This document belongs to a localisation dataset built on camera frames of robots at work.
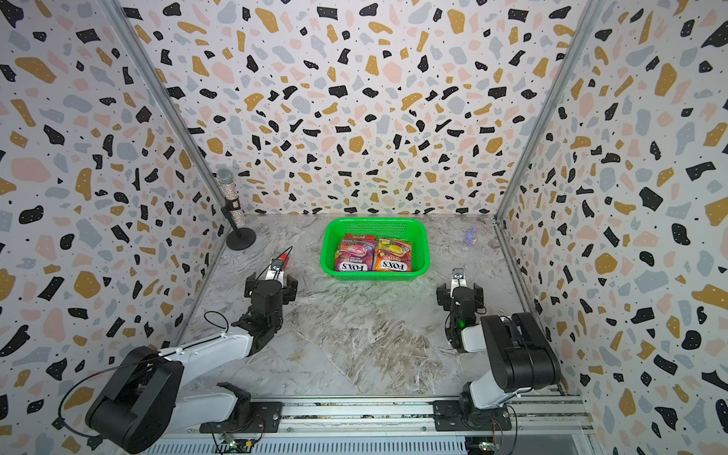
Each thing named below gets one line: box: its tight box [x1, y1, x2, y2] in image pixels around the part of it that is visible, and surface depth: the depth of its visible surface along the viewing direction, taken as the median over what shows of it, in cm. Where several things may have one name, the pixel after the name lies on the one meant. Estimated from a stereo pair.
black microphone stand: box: [216, 168, 257, 252], surface depth 108 cm
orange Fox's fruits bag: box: [375, 237, 413, 273], surface depth 102 cm
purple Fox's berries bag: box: [334, 233, 378, 273], surface depth 102 cm
